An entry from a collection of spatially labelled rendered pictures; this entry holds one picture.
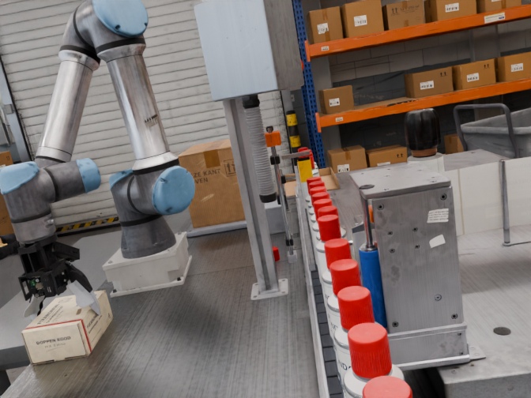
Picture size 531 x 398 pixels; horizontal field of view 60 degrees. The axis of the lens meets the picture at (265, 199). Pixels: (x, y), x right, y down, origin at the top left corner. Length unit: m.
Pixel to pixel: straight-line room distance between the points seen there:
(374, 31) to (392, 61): 0.91
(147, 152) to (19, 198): 0.31
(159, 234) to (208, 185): 0.43
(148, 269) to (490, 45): 5.38
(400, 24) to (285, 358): 4.44
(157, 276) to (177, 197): 0.25
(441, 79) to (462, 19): 0.58
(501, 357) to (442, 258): 0.18
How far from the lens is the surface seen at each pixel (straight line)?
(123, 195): 1.25
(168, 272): 1.27
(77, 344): 1.06
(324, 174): 2.26
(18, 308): 1.48
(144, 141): 1.14
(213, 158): 1.63
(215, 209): 1.66
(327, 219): 0.71
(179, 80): 5.47
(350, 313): 0.47
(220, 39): 0.94
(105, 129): 5.69
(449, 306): 0.68
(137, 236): 1.27
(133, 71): 1.15
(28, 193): 1.01
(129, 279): 1.30
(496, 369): 0.73
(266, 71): 0.88
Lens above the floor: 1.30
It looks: 13 degrees down
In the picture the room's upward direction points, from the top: 11 degrees counter-clockwise
